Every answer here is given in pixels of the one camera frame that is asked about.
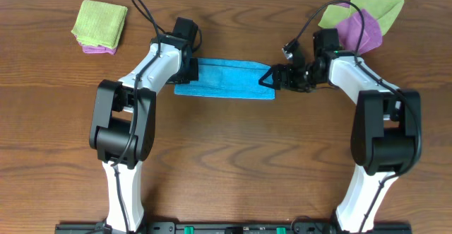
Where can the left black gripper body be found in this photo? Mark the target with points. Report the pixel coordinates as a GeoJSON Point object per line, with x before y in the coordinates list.
{"type": "Point", "coordinates": [193, 70]}

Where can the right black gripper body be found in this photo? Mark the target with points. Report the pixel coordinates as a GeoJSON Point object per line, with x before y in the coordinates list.
{"type": "Point", "coordinates": [279, 77]}

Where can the blue microfiber cloth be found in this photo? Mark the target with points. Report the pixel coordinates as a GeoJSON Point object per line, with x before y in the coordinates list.
{"type": "Point", "coordinates": [226, 78]}

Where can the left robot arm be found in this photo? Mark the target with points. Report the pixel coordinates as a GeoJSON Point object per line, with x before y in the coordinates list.
{"type": "Point", "coordinates": [123, 124]}

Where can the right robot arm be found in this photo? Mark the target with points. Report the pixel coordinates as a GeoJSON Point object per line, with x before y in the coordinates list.
{"type": "Point", "coordinates": [386, 133]}

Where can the crumpled purple cloth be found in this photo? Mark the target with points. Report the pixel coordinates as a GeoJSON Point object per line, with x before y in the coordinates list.
{"type": "Point", "coordinates": [349, 30]}

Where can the folded purple cloth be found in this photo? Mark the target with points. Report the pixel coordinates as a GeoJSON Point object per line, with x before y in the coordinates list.
{"type": "Point", "coordinates": [87, 49]}

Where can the folded green cloth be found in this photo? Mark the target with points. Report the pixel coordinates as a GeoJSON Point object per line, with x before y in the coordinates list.
{"type": "Point", "coordinates": [99, 24]}

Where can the crumpled green cloth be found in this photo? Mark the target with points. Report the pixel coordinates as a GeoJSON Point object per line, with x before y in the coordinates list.
{"type": "Point", "coordinates": [384, 11]}

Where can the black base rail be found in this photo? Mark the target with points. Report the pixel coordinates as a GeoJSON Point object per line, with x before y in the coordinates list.
{"type": "Point", "coordinates": [192, 228]}

